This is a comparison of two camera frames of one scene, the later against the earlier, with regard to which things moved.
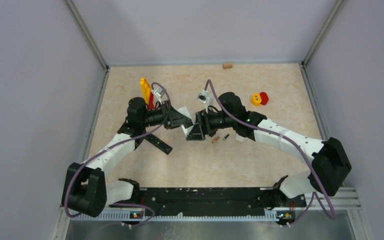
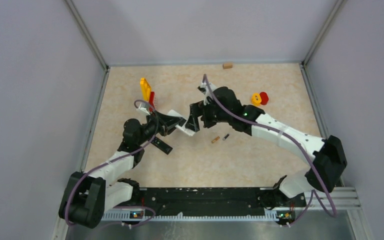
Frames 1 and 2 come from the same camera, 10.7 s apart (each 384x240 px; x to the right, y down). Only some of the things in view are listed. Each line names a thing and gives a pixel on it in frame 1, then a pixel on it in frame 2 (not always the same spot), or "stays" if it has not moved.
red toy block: [151, 105] stays
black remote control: [157, 142] stays
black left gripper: [177, 119] -> [165, 123]
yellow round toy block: [256, 99] stays
